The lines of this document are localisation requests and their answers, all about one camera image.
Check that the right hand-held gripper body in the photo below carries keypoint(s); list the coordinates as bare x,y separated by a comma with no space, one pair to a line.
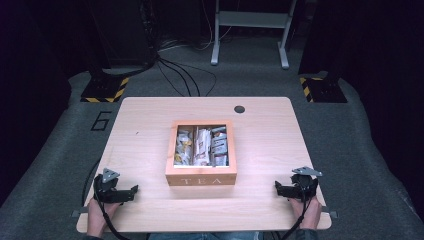
305,186

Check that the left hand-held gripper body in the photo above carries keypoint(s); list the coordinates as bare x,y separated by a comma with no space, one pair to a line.
108,193

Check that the wooden tea box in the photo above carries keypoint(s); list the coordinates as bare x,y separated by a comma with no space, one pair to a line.
201,175

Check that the person's left hand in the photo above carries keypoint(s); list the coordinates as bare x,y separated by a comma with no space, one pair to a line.
98,216

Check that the person's right hand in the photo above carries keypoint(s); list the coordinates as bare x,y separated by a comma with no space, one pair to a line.
310,213

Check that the row of yellow white packets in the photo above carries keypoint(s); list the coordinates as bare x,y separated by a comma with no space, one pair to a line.
183,148

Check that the row of grey packets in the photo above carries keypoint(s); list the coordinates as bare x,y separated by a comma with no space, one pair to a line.
220,146

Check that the row of white brown packets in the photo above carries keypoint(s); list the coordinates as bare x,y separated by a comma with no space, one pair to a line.
202,146

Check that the person's blue jeans legs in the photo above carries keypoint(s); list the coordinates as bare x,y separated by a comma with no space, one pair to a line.
203,236

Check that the round black table grommet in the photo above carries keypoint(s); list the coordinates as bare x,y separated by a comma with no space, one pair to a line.
239,109

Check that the black yellow-striped stand base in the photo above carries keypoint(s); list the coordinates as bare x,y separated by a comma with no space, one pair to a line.
325,90
105,89

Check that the dark equipment cabinet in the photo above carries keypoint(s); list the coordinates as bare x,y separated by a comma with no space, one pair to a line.
123,30

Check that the grey table side bracket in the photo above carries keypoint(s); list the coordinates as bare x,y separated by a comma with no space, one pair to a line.
330,212
80,212

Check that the white metal desk frame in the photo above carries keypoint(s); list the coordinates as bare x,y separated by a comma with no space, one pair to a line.
253,20

